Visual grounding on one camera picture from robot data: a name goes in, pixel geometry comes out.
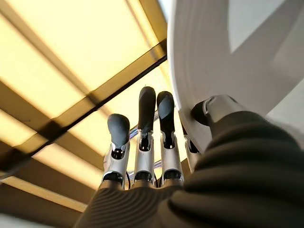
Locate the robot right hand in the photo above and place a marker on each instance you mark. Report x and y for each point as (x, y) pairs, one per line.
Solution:
(237, 185)

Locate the white ceramic plate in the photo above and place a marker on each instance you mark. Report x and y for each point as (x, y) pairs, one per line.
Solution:
(213, 59)

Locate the yellow backlit window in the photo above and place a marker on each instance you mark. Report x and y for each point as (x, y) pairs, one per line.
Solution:
(71, 47)

